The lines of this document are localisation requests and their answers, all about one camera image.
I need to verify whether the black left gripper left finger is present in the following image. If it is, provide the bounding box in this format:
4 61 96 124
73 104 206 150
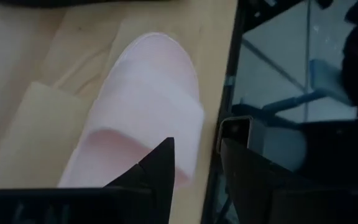
104 136 176 224

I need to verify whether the blue-grey stand leg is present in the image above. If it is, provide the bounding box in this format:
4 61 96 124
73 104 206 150
231 58 354 125

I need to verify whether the pink slide sandal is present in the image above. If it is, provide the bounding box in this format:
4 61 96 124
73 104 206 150
57 32 205 190

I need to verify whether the silver aluminium bar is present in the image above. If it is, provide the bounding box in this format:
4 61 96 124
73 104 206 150
218 115 307 172

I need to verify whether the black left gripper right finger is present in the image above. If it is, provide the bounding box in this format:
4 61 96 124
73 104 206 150
221 138 292 224

